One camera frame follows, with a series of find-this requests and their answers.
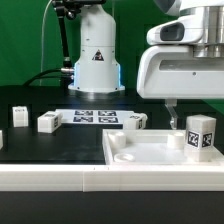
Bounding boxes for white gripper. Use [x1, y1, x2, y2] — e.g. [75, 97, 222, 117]
[137, 46, 224, 130]

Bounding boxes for white square tabletop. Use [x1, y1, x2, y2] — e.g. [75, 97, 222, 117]
[102, 129, 224, 166]

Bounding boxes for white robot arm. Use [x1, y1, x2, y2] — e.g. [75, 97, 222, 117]
[69, 0, 224, 128]

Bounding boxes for marker sheet with tags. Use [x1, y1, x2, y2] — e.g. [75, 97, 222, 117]
[57, 109, 133, 125]

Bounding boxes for white block left edge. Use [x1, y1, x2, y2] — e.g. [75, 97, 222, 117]
[0, 130, 3, 150]

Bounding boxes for white U-shaped fence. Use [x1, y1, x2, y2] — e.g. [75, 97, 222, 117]
[0, 163, 224, 192]

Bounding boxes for black cables at base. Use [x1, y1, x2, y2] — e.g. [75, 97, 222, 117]
[22, 67, 75, 87]

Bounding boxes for black camera stand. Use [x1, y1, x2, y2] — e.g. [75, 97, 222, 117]
[50, 0, 107, 70]

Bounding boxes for white cable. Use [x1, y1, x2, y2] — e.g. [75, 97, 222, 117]
[39, 0, 54, 87]

